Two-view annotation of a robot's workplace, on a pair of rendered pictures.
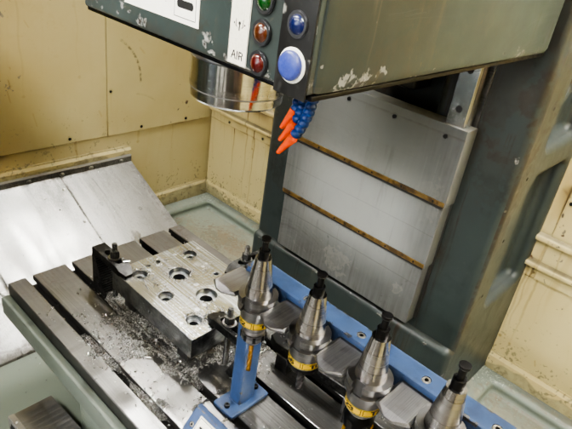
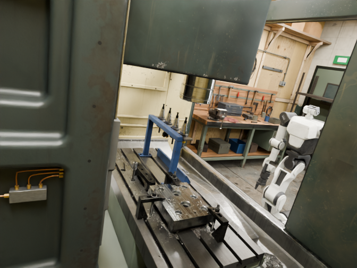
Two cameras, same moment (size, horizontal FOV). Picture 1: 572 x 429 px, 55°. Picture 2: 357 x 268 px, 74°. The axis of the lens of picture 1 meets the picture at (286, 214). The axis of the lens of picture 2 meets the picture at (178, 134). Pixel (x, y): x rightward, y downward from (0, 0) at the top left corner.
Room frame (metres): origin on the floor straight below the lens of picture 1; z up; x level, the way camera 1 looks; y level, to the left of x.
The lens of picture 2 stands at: (2.02, 0.46, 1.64)
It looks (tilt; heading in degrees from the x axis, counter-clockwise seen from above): 17 degrees down; 199
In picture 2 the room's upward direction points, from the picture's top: 11 degrees clockwise
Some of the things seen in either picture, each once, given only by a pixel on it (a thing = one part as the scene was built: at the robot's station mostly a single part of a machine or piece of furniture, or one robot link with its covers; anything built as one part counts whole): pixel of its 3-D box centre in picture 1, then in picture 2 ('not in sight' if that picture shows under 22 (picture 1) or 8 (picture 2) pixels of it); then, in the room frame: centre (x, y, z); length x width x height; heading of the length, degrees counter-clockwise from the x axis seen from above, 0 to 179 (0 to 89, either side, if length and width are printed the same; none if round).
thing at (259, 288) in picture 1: (260, 275); (184, 128); (0.70, 0.02, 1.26); 0.04 x 0.04 x 0.07
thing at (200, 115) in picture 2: not in sight; (241, 126); (-2.43, 0.09, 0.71); 2.21 x 0.95 x 1.43; 141
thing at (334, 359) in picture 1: (337, 357); not in sight; (0.60, -0.10, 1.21); 0.07 x 0.05 x 0.01; 141
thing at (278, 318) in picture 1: (283, 317); not in sight; (0.67, -0.02, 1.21); 0.07 x 0.05 x 0.01; 141
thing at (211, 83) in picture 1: (239, 61); (197, 88); (0.91, 0.11, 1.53); 0.16 x 0.16 x 0.12
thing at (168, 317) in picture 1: (191, 292); (180, 202); (1.01, 0.18, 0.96); 0.29 x 0.23 x 0.05; 51
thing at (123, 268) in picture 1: (113, 269); (215, 219); (1.04, 0.38, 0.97); 0.13 x 0.03 x 0.15; 51
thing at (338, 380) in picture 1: (321, 375); (143, 176); (0.85, -0.12, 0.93); 0.26 x 0.05 x 0.06; 56
